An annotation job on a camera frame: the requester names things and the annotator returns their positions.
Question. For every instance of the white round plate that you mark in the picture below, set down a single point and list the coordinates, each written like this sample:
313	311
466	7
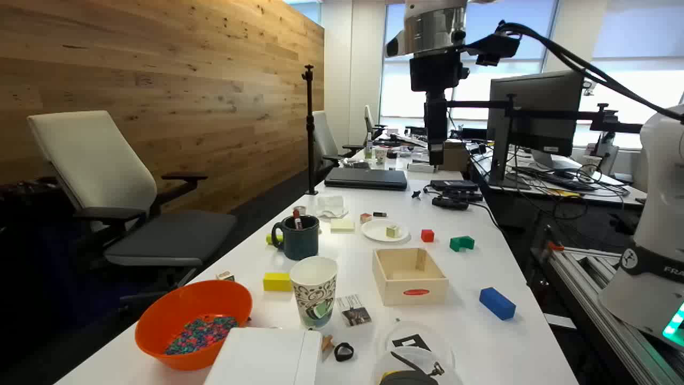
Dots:
374	231

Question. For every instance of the small black item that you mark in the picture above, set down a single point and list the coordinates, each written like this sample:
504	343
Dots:
379	215

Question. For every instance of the yellow rectangular block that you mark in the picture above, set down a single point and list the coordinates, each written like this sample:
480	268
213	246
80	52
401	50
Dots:
276	282

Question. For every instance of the closed dark laptop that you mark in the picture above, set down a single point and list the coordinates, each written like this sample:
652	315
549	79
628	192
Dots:
365	177

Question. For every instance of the black controller device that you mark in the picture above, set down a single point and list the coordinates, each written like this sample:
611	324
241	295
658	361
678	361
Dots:
454	192

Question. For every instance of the patterned paper cup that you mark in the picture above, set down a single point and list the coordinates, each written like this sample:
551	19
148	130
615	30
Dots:
313	289

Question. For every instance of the white office chair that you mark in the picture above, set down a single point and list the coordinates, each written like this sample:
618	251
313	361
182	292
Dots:
326	139

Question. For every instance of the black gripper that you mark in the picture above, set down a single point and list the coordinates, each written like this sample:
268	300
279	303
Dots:
436	76

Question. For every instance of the clear round lid with tag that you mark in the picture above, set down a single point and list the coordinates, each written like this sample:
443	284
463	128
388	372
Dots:
409	340

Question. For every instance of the pale yellow sticky pad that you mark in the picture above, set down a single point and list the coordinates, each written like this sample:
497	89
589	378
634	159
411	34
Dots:
342	225

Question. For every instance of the white drawer box housing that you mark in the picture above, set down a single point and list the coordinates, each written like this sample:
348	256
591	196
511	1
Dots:
264	359

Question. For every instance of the small photo card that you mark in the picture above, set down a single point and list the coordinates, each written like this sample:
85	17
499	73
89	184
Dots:
354	311

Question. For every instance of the small red block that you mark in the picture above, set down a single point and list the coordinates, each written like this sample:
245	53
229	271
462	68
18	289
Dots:
428	235

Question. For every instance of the orange plastic bowl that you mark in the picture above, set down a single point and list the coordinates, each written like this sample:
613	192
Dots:
177	311

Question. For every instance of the blue rectangular block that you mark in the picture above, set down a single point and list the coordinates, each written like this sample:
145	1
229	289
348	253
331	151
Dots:
497	302

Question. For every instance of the black computer monitor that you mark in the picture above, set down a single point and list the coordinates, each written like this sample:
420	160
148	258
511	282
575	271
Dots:
541	107

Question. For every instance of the small red brown item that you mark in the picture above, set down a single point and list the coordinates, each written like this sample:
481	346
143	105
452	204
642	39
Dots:
363	218

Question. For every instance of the small pale die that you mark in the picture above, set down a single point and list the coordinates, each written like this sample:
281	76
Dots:
389	231

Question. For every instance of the cardboard box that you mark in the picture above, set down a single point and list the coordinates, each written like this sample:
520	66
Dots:
454	157

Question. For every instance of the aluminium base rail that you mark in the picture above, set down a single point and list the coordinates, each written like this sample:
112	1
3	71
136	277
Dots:
605	307

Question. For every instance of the small beige trinket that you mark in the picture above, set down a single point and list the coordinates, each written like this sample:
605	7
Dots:
224	277

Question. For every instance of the brown red toy piece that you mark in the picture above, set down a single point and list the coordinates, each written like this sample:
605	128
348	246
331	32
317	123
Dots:
298	218

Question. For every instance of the dark teal mug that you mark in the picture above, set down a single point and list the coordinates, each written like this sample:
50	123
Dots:
302	241

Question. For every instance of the black horizontal mount rail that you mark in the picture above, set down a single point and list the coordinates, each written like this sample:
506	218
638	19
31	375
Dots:
541	112

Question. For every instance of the small white cup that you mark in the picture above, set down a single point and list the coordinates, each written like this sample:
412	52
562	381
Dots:
331	205

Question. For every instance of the black side desk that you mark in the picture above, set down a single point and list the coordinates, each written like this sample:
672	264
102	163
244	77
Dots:
555	205

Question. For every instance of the black camera stand pole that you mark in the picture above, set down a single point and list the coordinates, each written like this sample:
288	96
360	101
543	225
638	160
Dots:
311	128

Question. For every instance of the white grey lounge chair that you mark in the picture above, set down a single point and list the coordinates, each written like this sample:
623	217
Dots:
99	172

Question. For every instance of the green arch block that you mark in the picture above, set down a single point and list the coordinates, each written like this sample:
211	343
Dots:
462	243

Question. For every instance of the small yellow cylinder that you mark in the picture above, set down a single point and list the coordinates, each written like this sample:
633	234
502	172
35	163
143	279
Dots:
269	239

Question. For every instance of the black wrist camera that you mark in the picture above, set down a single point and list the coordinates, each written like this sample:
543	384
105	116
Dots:
494	47

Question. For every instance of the open wooden box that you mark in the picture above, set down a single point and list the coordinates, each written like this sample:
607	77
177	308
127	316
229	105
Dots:
428	289

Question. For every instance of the wooden fish piece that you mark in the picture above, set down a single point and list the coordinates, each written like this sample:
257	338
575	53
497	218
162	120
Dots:
327	345

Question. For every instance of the colourful beads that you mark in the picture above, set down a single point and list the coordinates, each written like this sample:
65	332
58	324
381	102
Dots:
203	334

